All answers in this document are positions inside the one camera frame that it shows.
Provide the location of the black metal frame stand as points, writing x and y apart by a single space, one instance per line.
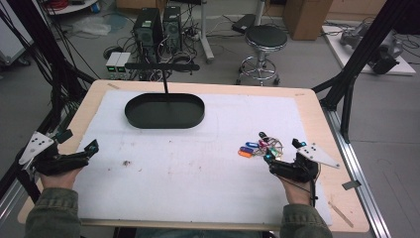
43 66
360 56

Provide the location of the black round stool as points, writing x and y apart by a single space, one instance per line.
265 38

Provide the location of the flat black device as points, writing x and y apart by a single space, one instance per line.
243 23

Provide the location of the cardboard box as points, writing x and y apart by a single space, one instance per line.
307 18

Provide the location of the white table leg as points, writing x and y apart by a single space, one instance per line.
205 33

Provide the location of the white floor board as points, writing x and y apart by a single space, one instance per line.
340 49

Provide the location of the grey robot device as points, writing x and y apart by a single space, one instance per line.
379 46

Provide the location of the small black computer tower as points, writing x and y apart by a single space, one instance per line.
172 28

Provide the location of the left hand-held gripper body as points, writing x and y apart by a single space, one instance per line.
49 162

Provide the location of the person's left hand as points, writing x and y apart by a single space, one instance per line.
59 181

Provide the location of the white power supply box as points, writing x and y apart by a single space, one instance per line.
113 64
122 64

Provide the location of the person's right hand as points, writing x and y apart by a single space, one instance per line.
297 191

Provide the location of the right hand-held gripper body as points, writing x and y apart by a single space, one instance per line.
297 170

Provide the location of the bunch of coloured key tags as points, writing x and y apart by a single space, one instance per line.
264 147

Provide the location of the thin wooden strip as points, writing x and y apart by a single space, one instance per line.
340 214

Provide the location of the grey tape piece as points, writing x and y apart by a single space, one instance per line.
351 184

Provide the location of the clear plastic bag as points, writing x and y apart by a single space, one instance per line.
92 25

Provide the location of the large black computer tower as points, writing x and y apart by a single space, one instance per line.
147 31

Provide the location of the round white table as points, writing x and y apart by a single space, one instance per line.
74 7

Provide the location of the aluminium rail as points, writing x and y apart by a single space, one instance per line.
360 172

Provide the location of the black oval tray hanger stand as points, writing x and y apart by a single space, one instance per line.
165 112

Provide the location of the white table mat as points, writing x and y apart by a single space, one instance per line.
185 178

